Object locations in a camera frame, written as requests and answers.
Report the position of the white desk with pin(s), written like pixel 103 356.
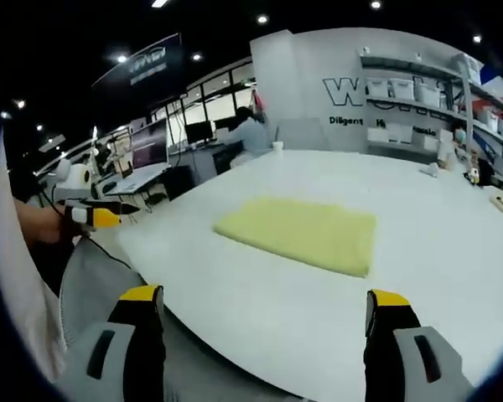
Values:
pixel 134 182

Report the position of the row of white storage boxes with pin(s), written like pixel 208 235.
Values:
pixel 406 90

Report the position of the grey mesh office chair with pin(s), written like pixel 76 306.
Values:
pixel 92 285

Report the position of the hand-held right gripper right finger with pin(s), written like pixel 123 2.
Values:
pixel 385 335

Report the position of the large white-framed monitor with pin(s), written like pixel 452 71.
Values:
pixel 151 144

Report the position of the black computer monitor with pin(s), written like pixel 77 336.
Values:
pixel 199 133

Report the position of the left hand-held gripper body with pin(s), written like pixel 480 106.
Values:
pixel 73 184

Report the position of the person's left hand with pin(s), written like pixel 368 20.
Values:
pixel 52 226

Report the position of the dark hanging banner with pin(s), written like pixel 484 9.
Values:
pixel 142 60

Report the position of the person's white shirt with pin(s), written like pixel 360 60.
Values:
pixel 17 272

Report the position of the grey metal shelf rack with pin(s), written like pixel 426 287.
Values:
pixel 406 67

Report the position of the yellow grey blue garment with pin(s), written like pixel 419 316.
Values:
pixel 302 234

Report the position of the white crumpled paper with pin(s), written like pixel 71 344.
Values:
pixel 429 171

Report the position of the white paper cup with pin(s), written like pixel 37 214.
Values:
pixel 277 147

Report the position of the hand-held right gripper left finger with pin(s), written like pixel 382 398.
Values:
pixel 142 335

